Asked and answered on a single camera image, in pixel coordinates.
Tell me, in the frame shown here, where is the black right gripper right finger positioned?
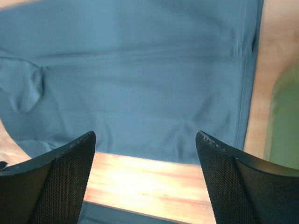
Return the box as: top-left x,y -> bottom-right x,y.
196,131 -> 299,224

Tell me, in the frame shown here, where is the green plastic basket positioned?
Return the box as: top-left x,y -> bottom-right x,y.
263,64 -> 299,169

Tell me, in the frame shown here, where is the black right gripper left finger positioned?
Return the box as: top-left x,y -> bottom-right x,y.
0,131 -> 96,224

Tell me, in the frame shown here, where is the grey t-shirt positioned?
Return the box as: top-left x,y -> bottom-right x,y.
0,0 -> 263,164

